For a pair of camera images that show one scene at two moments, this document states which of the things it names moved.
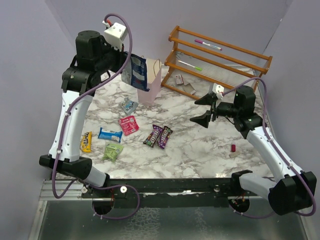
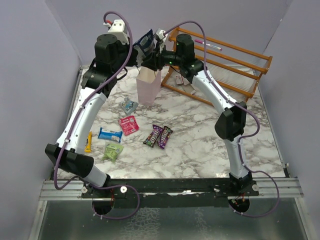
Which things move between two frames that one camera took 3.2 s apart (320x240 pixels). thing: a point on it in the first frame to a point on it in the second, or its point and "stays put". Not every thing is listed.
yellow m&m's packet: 86,145 stays put
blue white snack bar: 114,136 stays put
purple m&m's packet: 151,140 stays put
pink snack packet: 129,124 stays put
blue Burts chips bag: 135,74 to 145,46
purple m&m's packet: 164,136 stays put
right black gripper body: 224,108 to 161,58
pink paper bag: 154,72 stays put
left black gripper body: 114,59 to 124,49
